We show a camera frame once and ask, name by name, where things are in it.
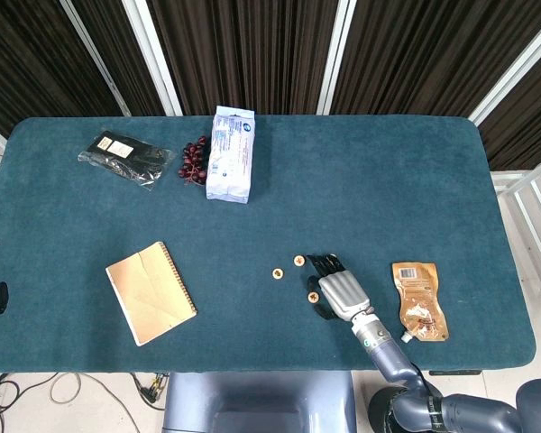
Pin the tan spiral notebook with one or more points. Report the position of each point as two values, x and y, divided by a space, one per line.
149 293

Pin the white metal rack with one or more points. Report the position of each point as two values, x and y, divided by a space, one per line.
500 180

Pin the black table control panel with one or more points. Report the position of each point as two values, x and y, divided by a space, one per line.
455 372

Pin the black item in plastic bag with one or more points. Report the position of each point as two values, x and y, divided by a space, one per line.
126 155

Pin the brown spout pouch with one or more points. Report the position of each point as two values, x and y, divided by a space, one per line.
421 297

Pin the teal table cloth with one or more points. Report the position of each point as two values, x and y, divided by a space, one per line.
297 189

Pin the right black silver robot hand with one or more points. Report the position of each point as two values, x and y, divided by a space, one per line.
345 295

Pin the dark brown pleated curtain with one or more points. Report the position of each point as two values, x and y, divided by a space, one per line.
252 45

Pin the dark red grape bunch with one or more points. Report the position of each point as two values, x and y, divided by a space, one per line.
191 158

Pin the white tissue pack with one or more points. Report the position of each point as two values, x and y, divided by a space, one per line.
230 158

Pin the black trash bin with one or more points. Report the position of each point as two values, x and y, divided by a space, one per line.
381 415

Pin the blue-grey robot torso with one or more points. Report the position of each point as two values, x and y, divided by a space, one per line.
252 397

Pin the white partition post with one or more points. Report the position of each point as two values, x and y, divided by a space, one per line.
514 76
96 58
153 58
336 58

